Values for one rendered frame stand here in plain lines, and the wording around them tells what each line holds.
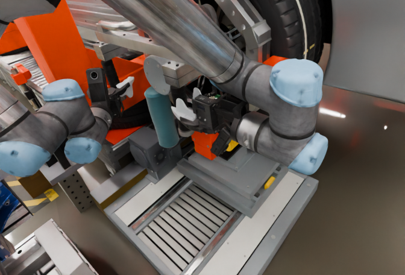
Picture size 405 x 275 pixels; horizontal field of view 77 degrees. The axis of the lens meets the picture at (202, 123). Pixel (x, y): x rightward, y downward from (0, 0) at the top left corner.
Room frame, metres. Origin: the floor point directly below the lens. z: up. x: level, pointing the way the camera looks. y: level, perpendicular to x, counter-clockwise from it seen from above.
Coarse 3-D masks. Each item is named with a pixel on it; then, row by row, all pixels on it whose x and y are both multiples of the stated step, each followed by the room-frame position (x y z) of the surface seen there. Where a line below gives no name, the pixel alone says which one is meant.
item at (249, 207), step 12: (180, 168) 1.02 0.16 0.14; (192, 168) 0.99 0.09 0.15; (276, 168) 0.87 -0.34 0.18; (192, 180) 0.95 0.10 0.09; (204, 180) 0.88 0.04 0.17; (216, 180) 0.88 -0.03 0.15; (276, 180) 0.82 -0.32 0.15; (216, 192) 0.82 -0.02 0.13; (228, 192) 0.79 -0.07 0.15; (264, 192) 0.74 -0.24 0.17; (240, 204) 0.71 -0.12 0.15; (252, 204) 0.70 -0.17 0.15; (252, 216) 0.67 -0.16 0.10
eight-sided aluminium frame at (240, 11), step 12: (216, 0) 0.71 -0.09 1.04; (228, 0) 0.68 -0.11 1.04; (240, 0) 0.71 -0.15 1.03; (228, 12) 0.69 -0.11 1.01; (240, 12) 0.66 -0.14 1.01; (252, 12) 0.68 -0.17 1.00; (240, 24) 0.66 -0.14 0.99; (252, 24) 0.64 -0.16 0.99; (264, 24) 0.66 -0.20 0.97; (144, 36) 0.99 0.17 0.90; (252, 36) 0.63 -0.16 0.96; (264, 36) 0.64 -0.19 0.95; (252, 48) 0.63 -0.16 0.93; (264, 48) 0.65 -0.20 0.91; (264, 60) 0.65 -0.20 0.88; (192, 108) 0.90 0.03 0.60; (252, 108) 0.63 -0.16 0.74
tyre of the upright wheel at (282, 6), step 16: (256, 0) 0.72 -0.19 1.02; (272, 0) 0.68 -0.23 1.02; (288, 0) 0.69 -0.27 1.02; (304, 0) 0.73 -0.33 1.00; (320, 0) 0.79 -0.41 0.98; (272, 16) 0.68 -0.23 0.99; (288, 16) 0.66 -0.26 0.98; (304, 16) 0.71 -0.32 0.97; (320, 16) 0.77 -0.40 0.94; (272, 32) 0.68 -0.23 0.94; (288, 32) 0.65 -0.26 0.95; (320, 32) 0.76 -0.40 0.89; (272, 48) 0.68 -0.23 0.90; (288, 48) 0.65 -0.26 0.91; (304, 48) 0.68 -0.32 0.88; (320, 48) 0.76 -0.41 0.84; (192, 96) 0.96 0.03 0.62
